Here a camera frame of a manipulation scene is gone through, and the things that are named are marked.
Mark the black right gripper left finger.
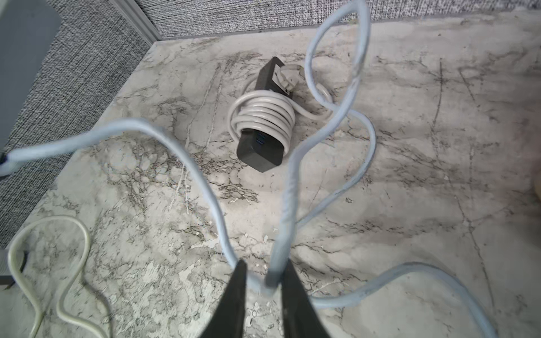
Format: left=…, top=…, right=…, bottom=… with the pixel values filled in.
left=200, top=260, right=247, bottom=338

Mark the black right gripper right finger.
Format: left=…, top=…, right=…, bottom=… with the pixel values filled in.
left=281, top=261, right=331, bottom=338

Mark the white cord of pink strip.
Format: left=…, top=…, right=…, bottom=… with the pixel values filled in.
left=7, top=214, right=111, bottom=338

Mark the black power strip white cord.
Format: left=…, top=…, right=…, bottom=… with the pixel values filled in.
left=226, top=56, right=335, bottom=173

